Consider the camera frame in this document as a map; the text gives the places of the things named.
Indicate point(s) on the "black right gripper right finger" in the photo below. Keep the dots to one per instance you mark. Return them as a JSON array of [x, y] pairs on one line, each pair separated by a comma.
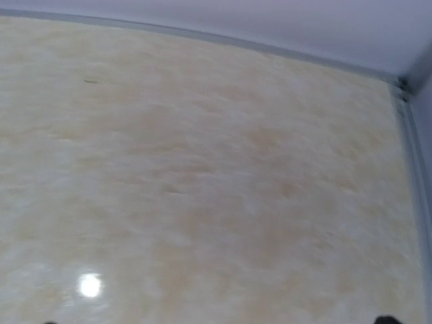
[[386, 319]]

